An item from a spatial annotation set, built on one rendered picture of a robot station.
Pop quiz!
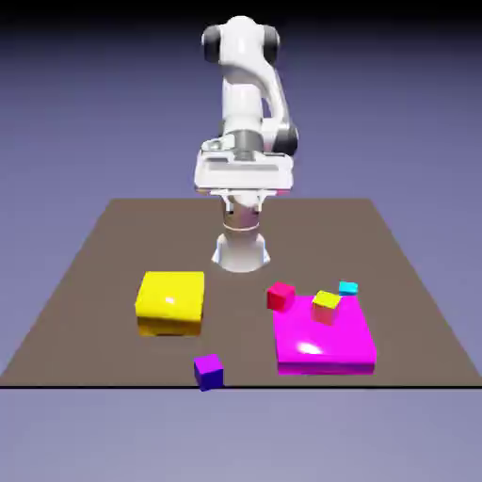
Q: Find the large yellow box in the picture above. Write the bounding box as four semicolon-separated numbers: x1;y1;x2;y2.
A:
135;270;205;338

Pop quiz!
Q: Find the small yellow cube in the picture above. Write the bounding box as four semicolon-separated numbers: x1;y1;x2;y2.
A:
311;289;343;327

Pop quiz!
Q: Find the small purple cube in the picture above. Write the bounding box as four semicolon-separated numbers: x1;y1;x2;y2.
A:
193;353;225;393

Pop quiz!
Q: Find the large magenta box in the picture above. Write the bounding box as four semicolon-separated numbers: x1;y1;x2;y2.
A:
272;294;378;377

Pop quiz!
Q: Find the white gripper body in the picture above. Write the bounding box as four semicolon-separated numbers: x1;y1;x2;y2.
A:
193;149;295;198

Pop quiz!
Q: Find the small red cube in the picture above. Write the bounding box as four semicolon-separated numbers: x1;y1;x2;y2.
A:
265;281;297;313

